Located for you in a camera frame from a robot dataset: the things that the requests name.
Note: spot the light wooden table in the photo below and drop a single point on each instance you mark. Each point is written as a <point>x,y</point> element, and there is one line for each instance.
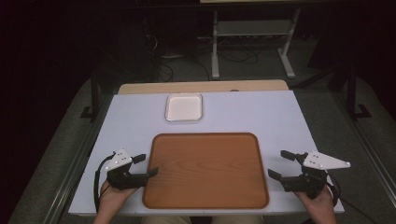
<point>202,86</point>

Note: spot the person's left hand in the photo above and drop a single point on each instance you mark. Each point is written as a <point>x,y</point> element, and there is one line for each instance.
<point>113,195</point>

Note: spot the white square dish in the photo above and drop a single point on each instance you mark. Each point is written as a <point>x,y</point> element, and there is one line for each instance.
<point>183,107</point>

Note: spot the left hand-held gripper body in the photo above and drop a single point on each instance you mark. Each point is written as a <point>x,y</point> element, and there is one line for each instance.
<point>120,179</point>

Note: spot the metal floor rail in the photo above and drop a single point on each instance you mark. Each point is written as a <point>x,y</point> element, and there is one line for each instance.
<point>73,177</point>
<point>367,143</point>

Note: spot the person's left leg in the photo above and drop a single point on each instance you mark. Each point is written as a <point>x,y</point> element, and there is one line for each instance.
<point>166,220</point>

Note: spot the brown wooden tray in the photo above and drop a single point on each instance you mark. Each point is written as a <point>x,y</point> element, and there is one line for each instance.
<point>205,171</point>

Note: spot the white board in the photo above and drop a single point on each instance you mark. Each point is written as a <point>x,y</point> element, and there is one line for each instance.
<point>249,115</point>

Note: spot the black metal stand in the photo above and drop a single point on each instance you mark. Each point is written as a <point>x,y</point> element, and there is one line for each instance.
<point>352,93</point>
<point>94,93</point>

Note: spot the person's right hand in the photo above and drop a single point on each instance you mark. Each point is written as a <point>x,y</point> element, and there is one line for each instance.
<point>313,202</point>

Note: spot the grey metal desk frame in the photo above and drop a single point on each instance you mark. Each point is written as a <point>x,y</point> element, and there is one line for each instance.
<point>214,46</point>

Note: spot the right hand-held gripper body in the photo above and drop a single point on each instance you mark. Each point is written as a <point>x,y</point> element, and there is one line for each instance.
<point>311,182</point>

